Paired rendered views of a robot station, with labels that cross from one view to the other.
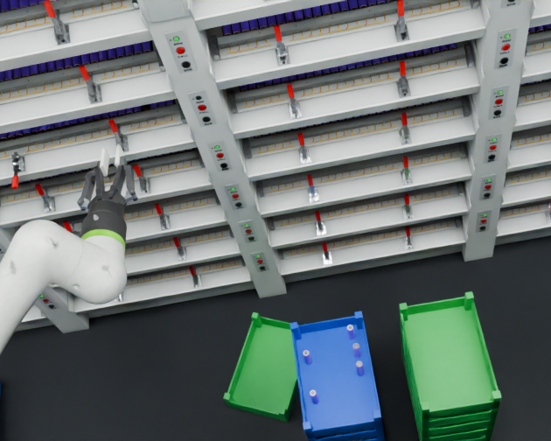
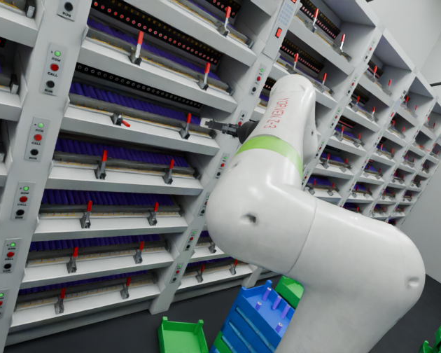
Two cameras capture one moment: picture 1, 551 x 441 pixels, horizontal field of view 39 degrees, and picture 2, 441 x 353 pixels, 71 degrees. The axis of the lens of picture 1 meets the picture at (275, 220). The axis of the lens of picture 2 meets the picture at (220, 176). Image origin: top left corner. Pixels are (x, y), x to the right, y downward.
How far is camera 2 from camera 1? 173 cm
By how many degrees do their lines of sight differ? 59
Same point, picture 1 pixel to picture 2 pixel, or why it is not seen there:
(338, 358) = (265, 311)
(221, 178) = (210, 185)
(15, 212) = (67, 172)
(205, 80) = (251, 105)
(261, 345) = (168, 343)
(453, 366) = not seen: hidden behind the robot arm
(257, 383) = not seen: outside the picture
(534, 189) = not seen: hidden behind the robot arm
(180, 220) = (160, 222)
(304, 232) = (204, 251)
